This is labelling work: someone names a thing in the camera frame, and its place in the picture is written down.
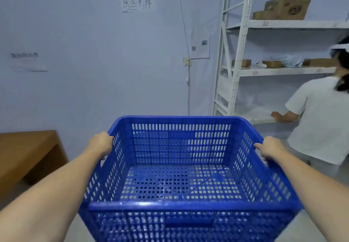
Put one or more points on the person's right thumb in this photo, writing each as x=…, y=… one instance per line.
x=260, y=146

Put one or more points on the long flat cardboard box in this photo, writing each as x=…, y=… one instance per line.
x=320, y=62

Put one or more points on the small brown cardboard box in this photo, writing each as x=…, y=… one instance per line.
x=242, y=62
x=272, y=64

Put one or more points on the clear plastic bag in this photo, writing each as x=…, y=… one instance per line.
x=289, y=60

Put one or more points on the white metal shelving rack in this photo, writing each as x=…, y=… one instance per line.
x=245, y=59

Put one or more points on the person's left hand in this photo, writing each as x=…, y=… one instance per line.
x=99, y=143

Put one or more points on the small white object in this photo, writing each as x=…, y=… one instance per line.
x=261, y=64

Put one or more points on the faint printed wall notice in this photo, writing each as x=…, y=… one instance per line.
x=27, y=62

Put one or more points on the person's right hand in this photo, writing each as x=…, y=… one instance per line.
x=268, y=147

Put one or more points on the blue perforated plastic basket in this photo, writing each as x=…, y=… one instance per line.
x=188, y=179

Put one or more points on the person's left forearm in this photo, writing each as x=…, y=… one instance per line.
x=46, y=192

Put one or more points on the large printed cardboard box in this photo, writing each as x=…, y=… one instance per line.
x=289, y=7

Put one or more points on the person's right forearm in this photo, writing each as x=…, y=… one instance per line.
x=313, y=192

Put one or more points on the person's left thumb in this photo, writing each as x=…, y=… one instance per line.
x=108, y=136

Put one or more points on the white wall socket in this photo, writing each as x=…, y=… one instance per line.
x=187, y=61

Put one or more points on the brown wooden table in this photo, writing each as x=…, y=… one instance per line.
x=26, y=160

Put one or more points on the printed white paper sheet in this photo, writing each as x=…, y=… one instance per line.
x=200, y=43

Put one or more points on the flat brown cardboard box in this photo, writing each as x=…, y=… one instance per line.
x=263, y=15

